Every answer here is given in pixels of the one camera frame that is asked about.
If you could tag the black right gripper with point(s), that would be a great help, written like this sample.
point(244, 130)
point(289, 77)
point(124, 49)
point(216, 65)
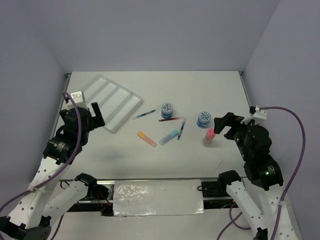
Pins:
point(229, 118)

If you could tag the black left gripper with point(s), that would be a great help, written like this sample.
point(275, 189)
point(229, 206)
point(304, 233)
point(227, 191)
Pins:
point(97, 121)

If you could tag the blue slime jar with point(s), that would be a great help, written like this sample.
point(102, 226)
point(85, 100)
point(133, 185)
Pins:
point(204, 119)
point(167, 110)

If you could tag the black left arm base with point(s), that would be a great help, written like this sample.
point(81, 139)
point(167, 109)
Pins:
point(101, 202)

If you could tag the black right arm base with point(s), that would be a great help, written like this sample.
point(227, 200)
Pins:
point(213, 195)

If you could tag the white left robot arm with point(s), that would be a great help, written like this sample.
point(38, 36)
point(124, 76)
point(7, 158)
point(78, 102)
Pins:
point(36, 212)

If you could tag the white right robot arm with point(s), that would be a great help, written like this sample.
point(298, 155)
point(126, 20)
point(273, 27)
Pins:
point(269, 220)

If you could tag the pink capped bottle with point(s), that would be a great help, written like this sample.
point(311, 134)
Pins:
point(208, 138)

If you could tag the white compartment tray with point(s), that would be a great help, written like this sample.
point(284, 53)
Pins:
point(116, 102)

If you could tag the dark blue gel pen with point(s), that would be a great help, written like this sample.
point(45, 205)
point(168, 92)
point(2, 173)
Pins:
point(181, 129)

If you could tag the orange highlighter marker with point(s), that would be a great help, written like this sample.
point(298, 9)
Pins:
point(146, 139)

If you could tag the red ink refill pen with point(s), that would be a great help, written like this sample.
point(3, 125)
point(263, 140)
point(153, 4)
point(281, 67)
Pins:
point(172, 119)

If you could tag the blue ink refill pen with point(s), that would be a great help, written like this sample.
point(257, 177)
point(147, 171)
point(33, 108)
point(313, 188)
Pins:
point(143, 114)

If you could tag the blue highlighter marker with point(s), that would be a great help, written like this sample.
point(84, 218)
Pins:
point(169, 137)

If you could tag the silver foil cover plate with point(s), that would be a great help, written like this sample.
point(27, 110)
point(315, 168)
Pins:
point(157, 198)

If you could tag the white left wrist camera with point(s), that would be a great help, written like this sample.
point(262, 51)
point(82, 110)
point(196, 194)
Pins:
point(79, 99)

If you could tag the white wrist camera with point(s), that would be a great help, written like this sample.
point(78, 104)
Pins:
point(257, 116)
point(79, 99)

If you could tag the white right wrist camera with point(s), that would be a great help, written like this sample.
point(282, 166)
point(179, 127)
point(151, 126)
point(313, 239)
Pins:
point(257, 116)

